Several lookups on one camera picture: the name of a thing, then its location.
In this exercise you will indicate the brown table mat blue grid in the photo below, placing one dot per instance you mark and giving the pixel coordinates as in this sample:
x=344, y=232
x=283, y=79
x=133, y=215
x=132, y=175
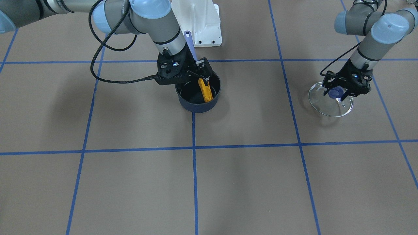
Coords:
x=83, y=157

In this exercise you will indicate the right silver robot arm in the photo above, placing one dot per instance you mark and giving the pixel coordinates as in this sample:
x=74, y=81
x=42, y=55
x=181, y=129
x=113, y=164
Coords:
x=156, y=18

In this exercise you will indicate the glass lid purple knob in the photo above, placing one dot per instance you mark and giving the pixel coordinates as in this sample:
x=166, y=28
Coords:
x=331, y=103

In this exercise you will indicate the dark blue saucepan purple handle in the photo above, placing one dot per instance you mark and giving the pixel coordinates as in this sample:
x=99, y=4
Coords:
x=190, y=96

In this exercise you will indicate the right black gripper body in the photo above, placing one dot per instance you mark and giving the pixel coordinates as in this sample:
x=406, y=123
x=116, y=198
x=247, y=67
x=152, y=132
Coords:
x=188, y=65

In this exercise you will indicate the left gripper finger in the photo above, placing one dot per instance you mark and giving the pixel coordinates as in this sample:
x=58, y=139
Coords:
x=345, y=94

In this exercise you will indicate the yellow corn cob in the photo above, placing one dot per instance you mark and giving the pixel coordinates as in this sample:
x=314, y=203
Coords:
x=206, y=93

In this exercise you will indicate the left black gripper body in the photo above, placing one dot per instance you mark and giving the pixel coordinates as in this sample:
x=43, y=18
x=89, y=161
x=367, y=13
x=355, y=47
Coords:
x=345, y=72

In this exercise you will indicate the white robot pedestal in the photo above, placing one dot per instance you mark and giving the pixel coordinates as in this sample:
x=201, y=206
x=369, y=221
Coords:
x=201, y=18

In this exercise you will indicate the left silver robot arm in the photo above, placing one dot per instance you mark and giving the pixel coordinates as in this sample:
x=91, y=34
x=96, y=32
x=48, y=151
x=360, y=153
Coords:
x=381, y=32

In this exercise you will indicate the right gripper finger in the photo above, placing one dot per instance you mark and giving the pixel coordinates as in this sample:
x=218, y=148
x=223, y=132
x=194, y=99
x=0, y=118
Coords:
x=200, y=80
x=203, y=66

